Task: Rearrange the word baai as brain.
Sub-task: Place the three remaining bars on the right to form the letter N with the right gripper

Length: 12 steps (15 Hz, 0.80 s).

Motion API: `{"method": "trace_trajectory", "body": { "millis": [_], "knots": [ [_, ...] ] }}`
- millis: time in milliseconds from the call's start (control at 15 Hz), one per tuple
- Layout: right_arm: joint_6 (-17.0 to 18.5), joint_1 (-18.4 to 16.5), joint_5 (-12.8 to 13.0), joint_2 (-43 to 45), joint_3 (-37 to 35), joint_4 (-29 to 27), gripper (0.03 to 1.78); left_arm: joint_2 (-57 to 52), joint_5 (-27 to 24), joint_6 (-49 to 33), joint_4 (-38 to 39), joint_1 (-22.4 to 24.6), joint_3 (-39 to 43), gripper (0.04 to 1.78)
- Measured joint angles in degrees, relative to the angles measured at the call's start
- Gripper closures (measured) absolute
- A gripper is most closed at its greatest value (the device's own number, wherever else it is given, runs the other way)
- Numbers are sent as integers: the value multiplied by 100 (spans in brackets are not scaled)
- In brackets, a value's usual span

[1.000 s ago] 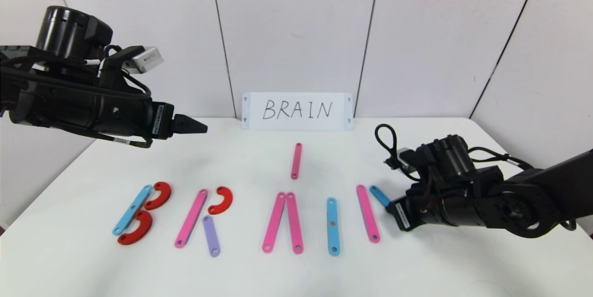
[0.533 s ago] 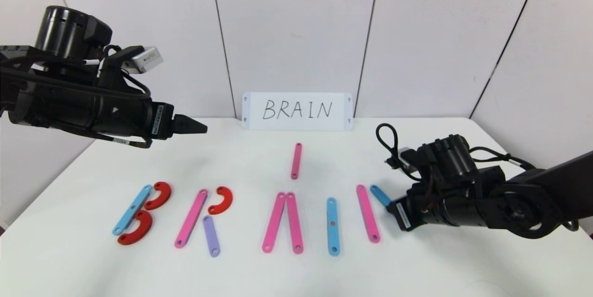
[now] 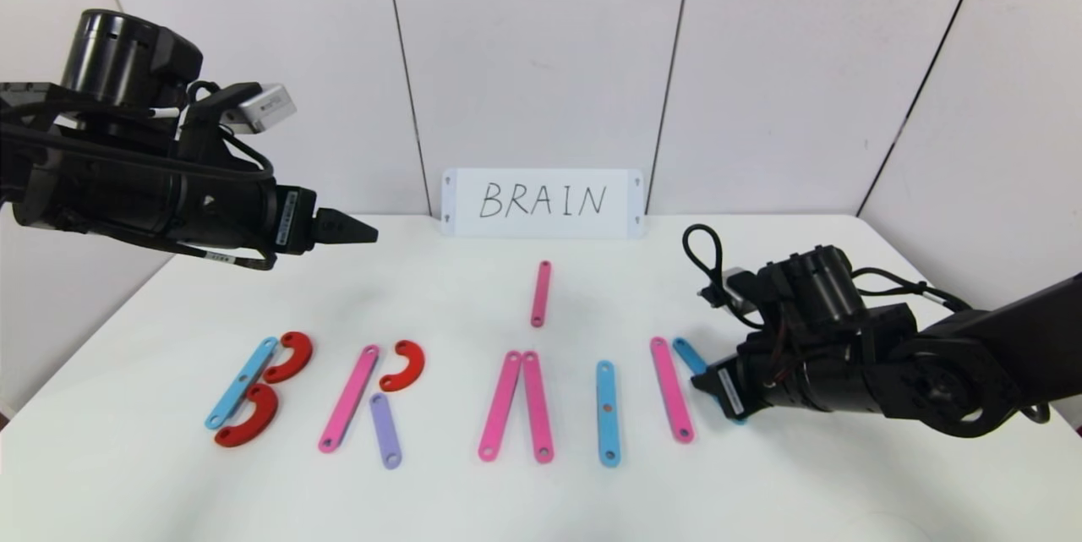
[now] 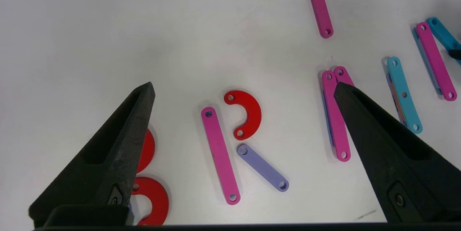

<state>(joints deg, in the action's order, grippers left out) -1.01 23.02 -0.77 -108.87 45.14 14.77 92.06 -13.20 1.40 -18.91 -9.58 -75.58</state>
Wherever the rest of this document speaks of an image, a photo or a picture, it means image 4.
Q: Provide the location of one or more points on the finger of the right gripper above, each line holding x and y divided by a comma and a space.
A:
456, 54

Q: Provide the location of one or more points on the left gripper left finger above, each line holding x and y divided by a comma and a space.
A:
111, 159

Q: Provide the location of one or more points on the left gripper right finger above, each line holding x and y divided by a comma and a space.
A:
399, 162

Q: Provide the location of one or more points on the short pink bar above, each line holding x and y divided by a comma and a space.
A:
435, 61

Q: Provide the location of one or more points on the short blue bar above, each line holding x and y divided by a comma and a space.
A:
443, 34

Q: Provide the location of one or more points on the long pink bar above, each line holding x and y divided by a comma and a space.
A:
335, 126
344, 76
318, 4
219, 155

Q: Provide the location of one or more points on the short purple bar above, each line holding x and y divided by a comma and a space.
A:
263, 168

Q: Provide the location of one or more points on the small red arc piece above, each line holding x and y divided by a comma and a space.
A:
253, 114

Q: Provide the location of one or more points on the large red arc piece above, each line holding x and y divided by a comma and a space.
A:
147, 151
158, 196

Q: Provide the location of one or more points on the long blue bar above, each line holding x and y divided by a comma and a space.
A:
405, 96

